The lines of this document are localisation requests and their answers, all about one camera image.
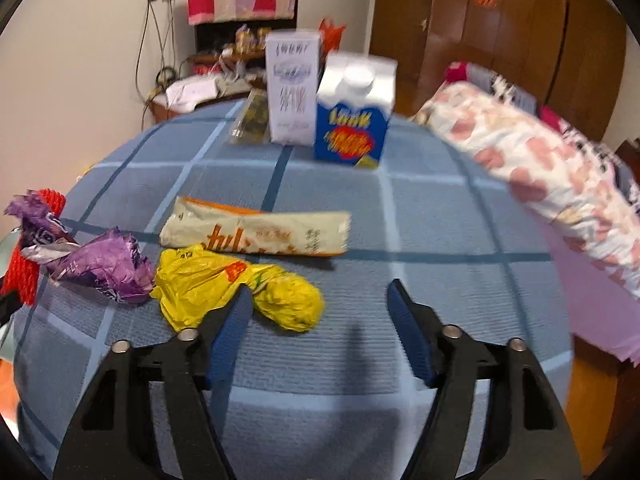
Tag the wooden wardrobe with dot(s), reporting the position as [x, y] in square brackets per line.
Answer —
[525, 35]

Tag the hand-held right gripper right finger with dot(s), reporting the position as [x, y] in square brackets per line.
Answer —
[410, 335]

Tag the white milk carton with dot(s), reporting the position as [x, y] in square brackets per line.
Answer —
[292, 110]

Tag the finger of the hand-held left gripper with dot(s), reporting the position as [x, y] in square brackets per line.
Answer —
[7, 307]

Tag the pink floral quilt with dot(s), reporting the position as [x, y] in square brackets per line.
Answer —
[525, 160]

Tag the red blanket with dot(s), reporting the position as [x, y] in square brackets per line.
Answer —
[550, 119]

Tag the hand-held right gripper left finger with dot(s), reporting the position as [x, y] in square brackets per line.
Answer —
[230, 340]

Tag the clear wrapper with dark print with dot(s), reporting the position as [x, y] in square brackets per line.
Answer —
[252, 115]

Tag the wooden door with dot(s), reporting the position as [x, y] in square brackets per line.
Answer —
[400, 20]

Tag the beige snack wrapper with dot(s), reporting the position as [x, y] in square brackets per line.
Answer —
[260, 235]

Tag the black television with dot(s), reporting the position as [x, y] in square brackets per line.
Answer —
[210, 35]

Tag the crumpled purple wrapper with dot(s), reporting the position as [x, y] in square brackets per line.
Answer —
[100, 265]

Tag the red mesh bag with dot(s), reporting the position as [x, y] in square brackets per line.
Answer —
[22, 270]

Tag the orange plastic bag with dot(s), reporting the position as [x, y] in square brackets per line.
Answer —
[332, 35]

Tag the wooden TV cabinet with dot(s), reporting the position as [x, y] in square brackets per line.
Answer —
[159, 112]

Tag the pink bedsheet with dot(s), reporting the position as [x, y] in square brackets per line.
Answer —
[590, 300]

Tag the blue and white carton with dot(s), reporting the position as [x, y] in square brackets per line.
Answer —
[350, 130]

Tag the yellow plastic bag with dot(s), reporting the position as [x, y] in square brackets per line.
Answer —
[200, 280]

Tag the blue plaid bedsheet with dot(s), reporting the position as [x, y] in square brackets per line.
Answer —
[425, 210]

